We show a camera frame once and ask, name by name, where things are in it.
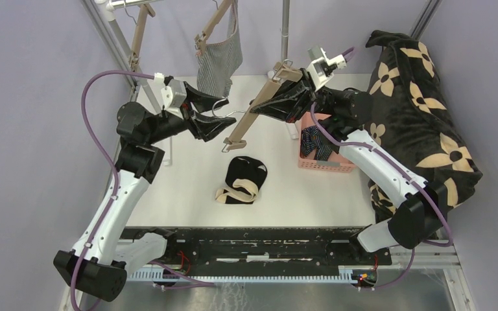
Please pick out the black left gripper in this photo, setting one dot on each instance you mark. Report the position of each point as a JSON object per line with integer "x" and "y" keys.
{"x": 203, "y": 126}

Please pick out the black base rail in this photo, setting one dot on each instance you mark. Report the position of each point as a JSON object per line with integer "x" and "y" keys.
{"x": 261, "y": 252}

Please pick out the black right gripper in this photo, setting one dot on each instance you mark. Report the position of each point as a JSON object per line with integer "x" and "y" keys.
{"x": 291, "y": 98}

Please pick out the pink plastic basket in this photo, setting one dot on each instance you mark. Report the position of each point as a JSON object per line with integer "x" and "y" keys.
{"x": 336, "y": 162}

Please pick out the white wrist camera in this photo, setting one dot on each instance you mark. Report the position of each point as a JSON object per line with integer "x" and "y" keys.
{"x": 172, "y": 94}
{"x": 321, "y": 68}

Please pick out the wooden clip hanger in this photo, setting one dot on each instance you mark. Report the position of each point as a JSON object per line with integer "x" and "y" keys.
{"x": 202, "y": 38}
{"x": 145, "y": 11}
{"x": 282, "y": 72}

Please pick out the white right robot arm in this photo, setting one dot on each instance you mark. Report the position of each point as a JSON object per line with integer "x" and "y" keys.
{"x": 421, "y": 205}

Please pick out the grey striped underwear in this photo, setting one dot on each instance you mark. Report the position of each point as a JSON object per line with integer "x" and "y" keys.
{"x": 220, "y": 60}

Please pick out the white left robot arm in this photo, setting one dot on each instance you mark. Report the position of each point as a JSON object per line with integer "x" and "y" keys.
{"x": 93, "y": 265}

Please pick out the black floral blanket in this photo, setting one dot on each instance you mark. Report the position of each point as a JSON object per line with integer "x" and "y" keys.
{"x": 410, "y": 119}

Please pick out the silver clothes rack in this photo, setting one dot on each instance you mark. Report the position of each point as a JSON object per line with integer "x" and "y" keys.
{"x": 103, "y": 17}

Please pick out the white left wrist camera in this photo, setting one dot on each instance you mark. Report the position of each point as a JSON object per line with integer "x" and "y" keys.
{"x": 172, "y": 94}

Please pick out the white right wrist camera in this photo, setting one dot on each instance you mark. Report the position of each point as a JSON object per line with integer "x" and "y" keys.
{"x": 321, "y": 68}

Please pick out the black underwear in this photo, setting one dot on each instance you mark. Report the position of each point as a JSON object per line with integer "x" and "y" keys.
{"x": 243, "y": 181}

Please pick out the white cable duct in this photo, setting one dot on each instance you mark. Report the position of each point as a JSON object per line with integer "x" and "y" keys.
{"x": 154, "y": 273}

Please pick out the dark striped underwear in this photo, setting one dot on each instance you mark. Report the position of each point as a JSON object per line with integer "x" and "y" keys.
{"x": 311, "y": 141}

